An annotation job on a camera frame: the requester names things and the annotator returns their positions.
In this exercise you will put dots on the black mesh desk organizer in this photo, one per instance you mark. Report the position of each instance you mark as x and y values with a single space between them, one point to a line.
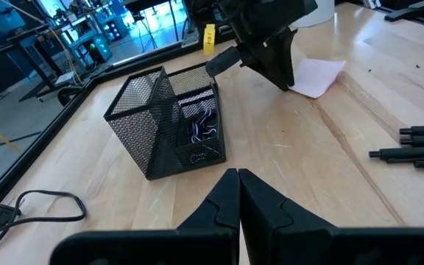
149 125

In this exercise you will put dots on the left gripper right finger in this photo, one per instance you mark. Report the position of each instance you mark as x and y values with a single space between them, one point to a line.
307 246

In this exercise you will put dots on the pink sticky note pad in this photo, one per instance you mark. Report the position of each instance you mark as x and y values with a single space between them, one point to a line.
318 77

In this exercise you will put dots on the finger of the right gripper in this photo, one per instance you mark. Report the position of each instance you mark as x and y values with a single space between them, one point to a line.
282 62
258 60

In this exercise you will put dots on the background desk with computer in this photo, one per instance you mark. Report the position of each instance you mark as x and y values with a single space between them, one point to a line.
42 48

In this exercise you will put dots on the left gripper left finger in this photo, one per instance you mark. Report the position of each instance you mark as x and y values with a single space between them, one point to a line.
182 246

